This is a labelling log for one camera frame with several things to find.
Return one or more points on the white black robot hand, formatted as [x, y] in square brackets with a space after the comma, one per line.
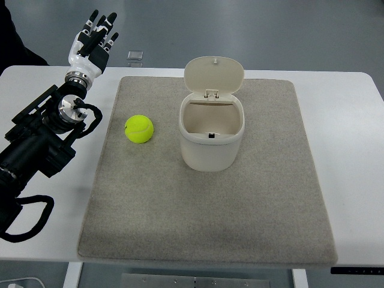
[89, 54]

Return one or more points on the yellow tennis ball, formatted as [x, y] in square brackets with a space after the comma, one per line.
[138, 129]

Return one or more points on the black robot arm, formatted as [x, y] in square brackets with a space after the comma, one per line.
[41, 141]

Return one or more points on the clear floor plate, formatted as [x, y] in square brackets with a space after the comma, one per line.
[135, 55]

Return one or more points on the dark object top left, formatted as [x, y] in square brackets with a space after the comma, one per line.
[13, 50]

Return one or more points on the cream bin with lid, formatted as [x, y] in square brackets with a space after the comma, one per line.
[211, 118]

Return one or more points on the grey felt mat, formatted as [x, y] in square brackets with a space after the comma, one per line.
[266, 209]

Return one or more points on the white table leg left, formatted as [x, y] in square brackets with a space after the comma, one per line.
[73, 274]

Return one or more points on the white table leg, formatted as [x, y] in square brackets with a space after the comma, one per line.
[73, 274]
[300, 278]

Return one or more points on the white object bottom left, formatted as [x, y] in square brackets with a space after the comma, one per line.
[23, 282]

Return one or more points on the white table leg right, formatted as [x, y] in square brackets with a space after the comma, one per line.
[300, 278]

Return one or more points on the black table control panel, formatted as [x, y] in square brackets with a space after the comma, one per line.
[354, 270]

